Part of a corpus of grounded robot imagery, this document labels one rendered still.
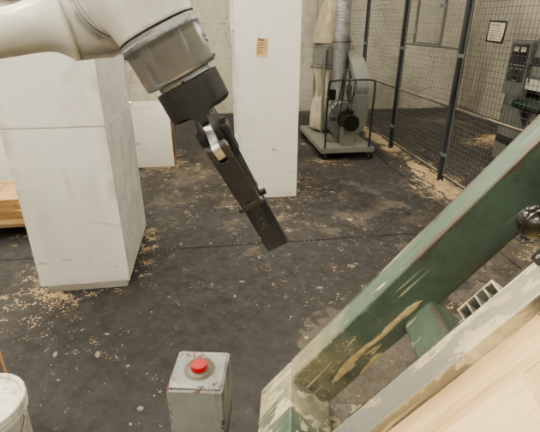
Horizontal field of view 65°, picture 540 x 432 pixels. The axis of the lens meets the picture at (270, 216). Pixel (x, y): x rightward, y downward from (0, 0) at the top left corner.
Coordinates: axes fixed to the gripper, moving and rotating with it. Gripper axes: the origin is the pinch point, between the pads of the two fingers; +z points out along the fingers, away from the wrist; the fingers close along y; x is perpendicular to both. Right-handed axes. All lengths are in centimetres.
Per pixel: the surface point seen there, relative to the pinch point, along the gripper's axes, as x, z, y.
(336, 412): 10, 60, 22
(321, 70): -104, 67, 555
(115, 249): 116, 53, 200
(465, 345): -16.7, 26.8, -6.5
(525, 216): -26.3, 7.9, -11.6
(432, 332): -15.8, 37.5, 9.2
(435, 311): -18.4, 36.8, 12.9
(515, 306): -24.1, 22.9, -7.6
